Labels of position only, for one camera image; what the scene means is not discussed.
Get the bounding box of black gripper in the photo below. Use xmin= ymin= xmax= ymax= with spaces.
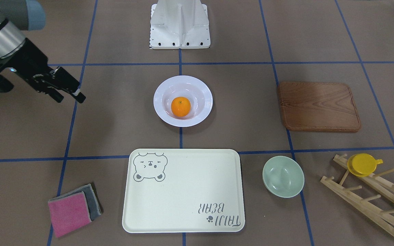
xmin=7 ymin=38 xmax=86 ymax=104

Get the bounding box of orange fruit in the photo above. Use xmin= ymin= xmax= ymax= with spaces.
xmin=170 ymin=97 xmax=191 ymax=117

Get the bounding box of white ribbed plate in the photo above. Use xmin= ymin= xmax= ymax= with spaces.
xmin=153 ymin=76 xmax=213 ymax=127

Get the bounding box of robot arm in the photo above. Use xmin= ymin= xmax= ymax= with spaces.
xmin=0 ymin=0 xmax=86 ymax=103

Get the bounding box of cream bear tray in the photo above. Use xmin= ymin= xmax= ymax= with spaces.
xmin=122 ymin=149 xmax=246 ymax=233

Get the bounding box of grey cloth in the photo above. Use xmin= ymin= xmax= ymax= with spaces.
xmin=48 ymin=183 xmax=102 ymax=221

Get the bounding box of pink cloth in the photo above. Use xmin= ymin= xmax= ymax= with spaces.
xmin=48 ymin=192 xmax=92 ymax=237

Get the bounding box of green bowl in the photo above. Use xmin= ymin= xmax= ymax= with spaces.
xmin=262 ymin=156 xmax=305 ymax=199

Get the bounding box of wooden cutting board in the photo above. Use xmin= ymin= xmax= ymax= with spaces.
xmin=278 ymin=81 xmax=361 ymax=133

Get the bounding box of yellow mug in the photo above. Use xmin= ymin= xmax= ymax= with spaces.
xmin=347 ymin=153 xmax=383 ymax=177

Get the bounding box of wooden dish rack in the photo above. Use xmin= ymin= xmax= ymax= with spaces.
xmin=320 ymin=154 xmax=394 ymax=237

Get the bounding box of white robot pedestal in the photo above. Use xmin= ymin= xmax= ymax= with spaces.
xmin=149 ymin=0 xmax=211 ymax=50

